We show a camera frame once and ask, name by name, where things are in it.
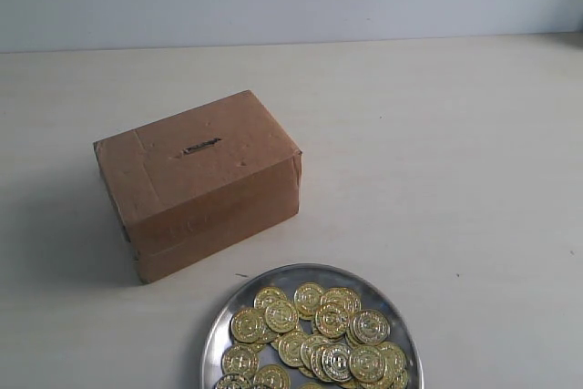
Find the brown cardboard box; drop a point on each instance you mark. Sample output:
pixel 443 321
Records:
pixel 190 185

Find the gold coin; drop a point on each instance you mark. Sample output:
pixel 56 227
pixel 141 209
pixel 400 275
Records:
pixel 367 364
pixel 289 348
pixel 273 376
pixel 331 320
pixel 307 299
pixel 240 359
pixel 281 316
pixel 336 362
pixel 248 326
pixel 369 327

